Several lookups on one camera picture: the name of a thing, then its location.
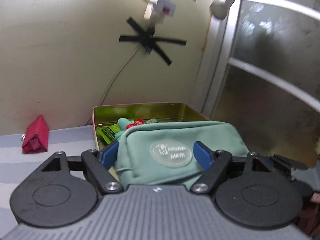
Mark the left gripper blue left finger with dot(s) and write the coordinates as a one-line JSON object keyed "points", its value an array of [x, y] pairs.
{"points": [[97, 165]]}

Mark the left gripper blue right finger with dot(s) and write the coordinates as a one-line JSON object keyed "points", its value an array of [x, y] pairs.
{"points": [[214, 165]]}

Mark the green wet wipes pack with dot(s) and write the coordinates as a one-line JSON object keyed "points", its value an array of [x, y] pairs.
{"points": [[108, 133]]}

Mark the teal plush toy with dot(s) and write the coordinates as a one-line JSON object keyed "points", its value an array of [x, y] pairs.
{"points": [[122, 123]]}

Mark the teal fabric pouch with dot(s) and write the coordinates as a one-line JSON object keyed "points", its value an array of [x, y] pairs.
{"points": [[162, 153]]}

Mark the magenta folded wallet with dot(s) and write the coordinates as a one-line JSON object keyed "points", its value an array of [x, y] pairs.
{"points": [[36, 137]]}

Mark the frosted glass window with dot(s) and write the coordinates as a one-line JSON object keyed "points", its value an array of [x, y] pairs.
{"points": [[260, 73]]}

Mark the black tape cross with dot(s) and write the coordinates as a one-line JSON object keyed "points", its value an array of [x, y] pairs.
{"points": [[148, 41]]}

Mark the white wall hook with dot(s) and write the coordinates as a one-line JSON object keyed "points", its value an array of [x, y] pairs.
{"points": [[222, 3]]}

